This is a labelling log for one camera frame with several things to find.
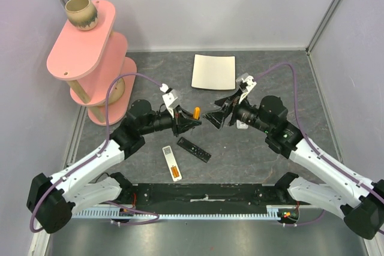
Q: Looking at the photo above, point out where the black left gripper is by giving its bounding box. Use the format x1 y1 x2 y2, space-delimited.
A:
140 106 202 137

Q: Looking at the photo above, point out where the orange handle screwdriver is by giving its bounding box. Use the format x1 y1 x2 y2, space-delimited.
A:
193 107 200 120

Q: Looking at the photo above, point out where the black remote control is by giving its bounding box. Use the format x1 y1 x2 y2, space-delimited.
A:
176 137 211 163

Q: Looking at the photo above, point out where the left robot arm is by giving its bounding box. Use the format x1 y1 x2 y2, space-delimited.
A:
26 100 201 234

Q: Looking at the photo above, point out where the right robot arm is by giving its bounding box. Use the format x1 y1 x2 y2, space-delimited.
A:
203 91 383 240

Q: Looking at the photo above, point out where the white remote control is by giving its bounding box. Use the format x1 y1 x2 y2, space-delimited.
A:
162 146 182 182

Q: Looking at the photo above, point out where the small white box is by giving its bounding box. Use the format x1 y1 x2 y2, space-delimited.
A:
236 120 248 129

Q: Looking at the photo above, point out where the white square plate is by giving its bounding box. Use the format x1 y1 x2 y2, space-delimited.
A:
191 55 236 91

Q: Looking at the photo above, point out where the beige cup on lower shelf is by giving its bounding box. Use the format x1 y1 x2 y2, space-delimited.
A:
108 78 125 104

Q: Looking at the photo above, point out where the pink three tier shelf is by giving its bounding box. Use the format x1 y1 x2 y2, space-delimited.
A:
46 0 137 126

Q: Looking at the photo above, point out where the beige ceramic mug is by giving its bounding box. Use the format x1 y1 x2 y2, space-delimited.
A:
65 0 98 31

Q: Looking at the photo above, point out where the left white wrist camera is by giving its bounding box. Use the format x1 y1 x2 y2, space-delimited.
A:
160 83 181 118

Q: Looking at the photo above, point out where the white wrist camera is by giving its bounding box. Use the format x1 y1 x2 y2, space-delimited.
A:
160 83 181 118
236 73 257 104

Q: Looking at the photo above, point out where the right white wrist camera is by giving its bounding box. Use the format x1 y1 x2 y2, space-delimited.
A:
236 73 257 104

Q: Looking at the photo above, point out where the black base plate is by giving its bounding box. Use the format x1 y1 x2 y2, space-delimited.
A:
113 183 297 214

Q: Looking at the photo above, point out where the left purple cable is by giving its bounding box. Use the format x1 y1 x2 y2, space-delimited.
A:
31 73 169 233

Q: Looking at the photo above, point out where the purple cable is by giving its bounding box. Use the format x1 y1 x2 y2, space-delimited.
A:
31 73 169 233
253 62 384 228

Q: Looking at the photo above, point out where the light blue cable duct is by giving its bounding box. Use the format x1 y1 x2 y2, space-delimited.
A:
73 205 289 222

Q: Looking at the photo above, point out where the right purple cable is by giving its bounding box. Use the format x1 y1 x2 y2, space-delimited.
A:
253 62 384 228

